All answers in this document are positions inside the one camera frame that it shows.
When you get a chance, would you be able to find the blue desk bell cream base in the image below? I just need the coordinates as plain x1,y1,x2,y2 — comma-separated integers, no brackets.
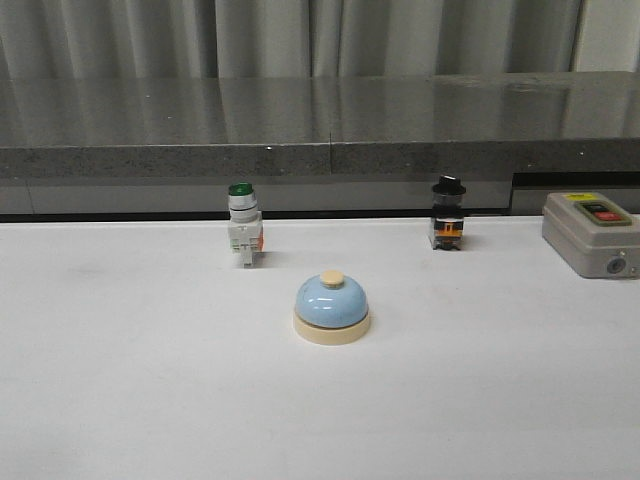
293,270,371,346

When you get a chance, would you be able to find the grey stone counter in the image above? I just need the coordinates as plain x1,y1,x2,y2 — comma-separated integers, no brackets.
1,72,639,218

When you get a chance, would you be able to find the grey curtain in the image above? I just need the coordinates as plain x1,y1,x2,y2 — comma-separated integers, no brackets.
1,1,583,79

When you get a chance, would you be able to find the green push button switch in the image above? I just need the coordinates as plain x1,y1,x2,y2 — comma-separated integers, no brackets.
228,182,264,267

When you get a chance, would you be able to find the black selector switch orange block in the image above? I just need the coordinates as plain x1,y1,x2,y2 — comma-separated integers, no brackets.
428,175,466,251

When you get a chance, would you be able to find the grey start stop switch box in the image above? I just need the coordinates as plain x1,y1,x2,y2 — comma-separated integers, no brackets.
542,192,639,279

